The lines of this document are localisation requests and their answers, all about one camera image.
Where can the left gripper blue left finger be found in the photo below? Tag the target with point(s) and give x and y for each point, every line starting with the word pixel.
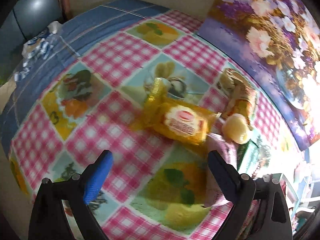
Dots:
pixel 83 189

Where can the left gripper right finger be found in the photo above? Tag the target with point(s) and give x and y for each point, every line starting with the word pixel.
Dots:
pixel 236 188

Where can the green snack packet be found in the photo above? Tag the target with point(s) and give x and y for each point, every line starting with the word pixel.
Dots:
pixel 247 158

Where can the pink snack packet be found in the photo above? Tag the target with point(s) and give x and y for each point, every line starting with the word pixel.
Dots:
pixel 221 159

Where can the round pale yellow bun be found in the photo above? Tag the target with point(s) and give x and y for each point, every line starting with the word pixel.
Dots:
pixel 236 129

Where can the yellow cake packet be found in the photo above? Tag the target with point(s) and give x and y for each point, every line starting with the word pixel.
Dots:
pixel 176 119

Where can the orange bread roll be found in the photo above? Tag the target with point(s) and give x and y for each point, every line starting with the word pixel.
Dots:
pixel 241 93

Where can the pink checkered food tablecloth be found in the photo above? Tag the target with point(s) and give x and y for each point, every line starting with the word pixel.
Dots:
pixel 156 186

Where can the floral painting canvas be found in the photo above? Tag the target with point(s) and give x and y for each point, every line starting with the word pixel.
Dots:
pixel 277 43

